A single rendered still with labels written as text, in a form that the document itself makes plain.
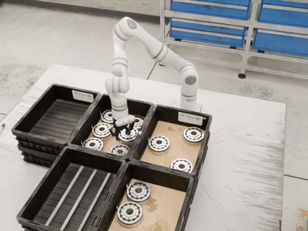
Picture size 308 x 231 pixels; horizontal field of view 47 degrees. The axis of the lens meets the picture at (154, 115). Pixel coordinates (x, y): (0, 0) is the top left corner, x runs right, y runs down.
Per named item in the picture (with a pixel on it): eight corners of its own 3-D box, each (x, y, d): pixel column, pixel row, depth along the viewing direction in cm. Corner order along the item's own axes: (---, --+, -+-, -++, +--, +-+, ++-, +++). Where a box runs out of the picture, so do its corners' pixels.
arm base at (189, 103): (181, 108, 209) (181, 85, 198) (196, 110, 208) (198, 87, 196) (178, 119, 203) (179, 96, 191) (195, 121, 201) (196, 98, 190)
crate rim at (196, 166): (155, 107, 183) (155, 103, 182) (212, 118, 176) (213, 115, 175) (127, 163, 155) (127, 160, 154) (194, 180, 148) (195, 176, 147)
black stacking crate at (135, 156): (156, 120, 190) (155, 104, 182) (210, 132, 183) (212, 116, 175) (129, 177, 162) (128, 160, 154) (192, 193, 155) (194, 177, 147)
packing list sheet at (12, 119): (18, 102, 220) (18, 101, 219) (51, 109, 214) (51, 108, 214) (-15, 138, 196) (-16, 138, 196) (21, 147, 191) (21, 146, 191)
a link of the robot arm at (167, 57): (162, 39, 177) (164, 49, 170) (199, 67, 190) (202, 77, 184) (150, 52, 182) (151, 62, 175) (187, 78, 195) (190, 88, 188)
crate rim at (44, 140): (53, 85, 198) (52, 82, 196) (102, 96, 191) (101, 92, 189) (10, 134, 169) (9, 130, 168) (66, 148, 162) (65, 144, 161)
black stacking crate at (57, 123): (56, 99, 204) (52, 83, 196) (103, 109, 197) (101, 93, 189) (16, 147, 176) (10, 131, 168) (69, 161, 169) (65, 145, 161)
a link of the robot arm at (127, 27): (126, 10, 163) (166, 41, 176) (114, 21, 170) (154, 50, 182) (122, 24, 158) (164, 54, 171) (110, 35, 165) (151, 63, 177)
